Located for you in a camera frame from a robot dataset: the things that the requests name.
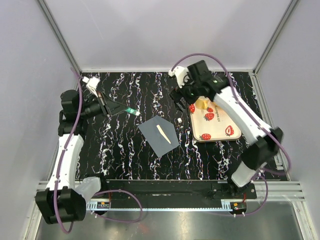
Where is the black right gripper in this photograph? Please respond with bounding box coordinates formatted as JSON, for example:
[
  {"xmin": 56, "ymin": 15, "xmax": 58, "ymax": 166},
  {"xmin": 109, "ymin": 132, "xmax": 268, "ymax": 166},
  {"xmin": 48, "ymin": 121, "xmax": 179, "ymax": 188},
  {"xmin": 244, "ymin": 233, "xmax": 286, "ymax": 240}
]
[{"xmin": 168, "ymin": 74, "xmax": 201, "ymax": 113}]

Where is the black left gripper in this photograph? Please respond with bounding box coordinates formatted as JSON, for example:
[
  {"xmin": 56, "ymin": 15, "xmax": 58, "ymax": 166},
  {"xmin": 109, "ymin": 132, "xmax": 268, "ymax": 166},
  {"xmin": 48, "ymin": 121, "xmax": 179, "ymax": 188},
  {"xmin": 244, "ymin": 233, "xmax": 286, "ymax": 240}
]
[{"xmin": 79, "ymin": 91, "xmax": 129, "ymax": 119}]

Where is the white green glue stick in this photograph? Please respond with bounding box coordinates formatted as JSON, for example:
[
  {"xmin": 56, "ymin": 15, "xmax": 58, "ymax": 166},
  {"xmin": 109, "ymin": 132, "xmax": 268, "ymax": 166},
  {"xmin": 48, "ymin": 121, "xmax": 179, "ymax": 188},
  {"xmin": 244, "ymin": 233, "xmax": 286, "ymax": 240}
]
[{"xmin": 125, "ymin": 107, "xmax": 140, "ymax": 116}]

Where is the beige lined letter paper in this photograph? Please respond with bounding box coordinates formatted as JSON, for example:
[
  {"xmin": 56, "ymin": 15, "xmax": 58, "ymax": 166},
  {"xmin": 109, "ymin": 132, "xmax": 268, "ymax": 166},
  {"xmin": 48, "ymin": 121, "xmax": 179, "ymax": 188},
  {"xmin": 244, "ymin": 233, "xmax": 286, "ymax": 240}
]
[{"xmin": 156, "ymin": 124, "xmax": 171, "ymax": 144}]

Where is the grey paper envelope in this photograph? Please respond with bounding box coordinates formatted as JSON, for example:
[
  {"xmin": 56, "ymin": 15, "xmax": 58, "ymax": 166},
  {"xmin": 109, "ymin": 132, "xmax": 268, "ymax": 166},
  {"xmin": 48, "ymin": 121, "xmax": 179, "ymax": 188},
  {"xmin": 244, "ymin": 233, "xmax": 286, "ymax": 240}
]
[{"xmin": 138, "ymin": 115, "xmax": 180, "ymax": 158}]

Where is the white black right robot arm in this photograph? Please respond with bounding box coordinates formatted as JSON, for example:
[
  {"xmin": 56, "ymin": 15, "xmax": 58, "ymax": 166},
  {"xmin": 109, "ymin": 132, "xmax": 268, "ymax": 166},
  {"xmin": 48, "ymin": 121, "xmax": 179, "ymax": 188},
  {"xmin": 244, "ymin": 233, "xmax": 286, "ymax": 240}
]
[{"xmin": 168, "ymin": 60, "xmax": 283, "ymax": 199}]

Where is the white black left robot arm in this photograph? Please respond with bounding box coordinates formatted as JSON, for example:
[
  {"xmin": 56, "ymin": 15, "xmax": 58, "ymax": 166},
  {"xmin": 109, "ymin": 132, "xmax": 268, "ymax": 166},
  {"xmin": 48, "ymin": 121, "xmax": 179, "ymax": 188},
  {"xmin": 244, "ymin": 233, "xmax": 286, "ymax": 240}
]
[{"xmin": 35, "ymin": 89, "xmax": 128, "ymax": 225}]

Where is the cream yellow cup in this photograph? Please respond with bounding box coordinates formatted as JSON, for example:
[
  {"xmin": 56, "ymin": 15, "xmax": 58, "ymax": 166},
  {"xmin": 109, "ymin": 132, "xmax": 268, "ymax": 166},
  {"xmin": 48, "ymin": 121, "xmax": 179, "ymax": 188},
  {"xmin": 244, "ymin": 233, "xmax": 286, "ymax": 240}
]
[{"xmin": 194, "ymin": 96, "xmax": 210, "ymax": 110}]

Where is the strawberry pattern tray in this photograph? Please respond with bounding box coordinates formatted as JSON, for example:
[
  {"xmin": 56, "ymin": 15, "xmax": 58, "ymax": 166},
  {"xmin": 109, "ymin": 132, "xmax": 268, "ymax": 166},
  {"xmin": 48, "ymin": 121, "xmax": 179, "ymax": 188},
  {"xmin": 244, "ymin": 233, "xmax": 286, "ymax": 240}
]
[{"xmin": 188, "ymin": 100, "xmax": 242, "ymax": 143}]

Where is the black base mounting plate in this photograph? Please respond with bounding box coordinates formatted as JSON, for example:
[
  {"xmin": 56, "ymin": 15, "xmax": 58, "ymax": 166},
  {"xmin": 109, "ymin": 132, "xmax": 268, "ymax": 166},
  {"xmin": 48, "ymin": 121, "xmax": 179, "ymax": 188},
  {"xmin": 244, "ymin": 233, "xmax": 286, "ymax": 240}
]
[{"xmin": 102, "ymin": 180, "xmax": 257, "ymax": 210}]

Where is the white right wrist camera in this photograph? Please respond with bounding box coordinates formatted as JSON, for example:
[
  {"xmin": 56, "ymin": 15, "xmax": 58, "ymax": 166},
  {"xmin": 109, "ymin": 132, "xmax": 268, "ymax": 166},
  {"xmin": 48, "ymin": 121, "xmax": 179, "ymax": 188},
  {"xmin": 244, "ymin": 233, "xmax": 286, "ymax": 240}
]
[{"xmin": 168, "ymin": 66, "xmax": 190, "ymax": 88}]

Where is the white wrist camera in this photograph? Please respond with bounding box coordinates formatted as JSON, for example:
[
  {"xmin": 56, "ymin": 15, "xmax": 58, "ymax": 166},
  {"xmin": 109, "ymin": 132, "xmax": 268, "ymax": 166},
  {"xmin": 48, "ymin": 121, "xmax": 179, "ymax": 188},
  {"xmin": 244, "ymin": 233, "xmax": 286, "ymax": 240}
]
[
  {"xmin": 168, "ymin": 66, "xmax": 190, "ymax": 88},
  {"xmin": 82, "ymin": 76, "xmax": 100, "ymax": 98}
]

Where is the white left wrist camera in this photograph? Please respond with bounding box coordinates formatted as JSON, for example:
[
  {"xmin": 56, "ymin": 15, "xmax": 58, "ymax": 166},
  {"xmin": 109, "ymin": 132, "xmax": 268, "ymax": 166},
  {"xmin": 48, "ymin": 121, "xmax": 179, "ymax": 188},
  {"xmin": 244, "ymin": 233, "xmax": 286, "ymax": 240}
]
[{"xmin": 82, "ymin": 76, "xmax": 100, "ymax": 98}]

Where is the white slotted cable duct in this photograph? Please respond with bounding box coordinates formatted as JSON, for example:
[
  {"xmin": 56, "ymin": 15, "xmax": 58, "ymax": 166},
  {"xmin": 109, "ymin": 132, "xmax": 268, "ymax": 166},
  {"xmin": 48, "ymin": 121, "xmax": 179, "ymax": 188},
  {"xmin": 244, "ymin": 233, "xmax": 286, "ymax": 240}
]
[{"xmin": 86, "ymin": 200, "xmax": 110, "ymax": 211}]

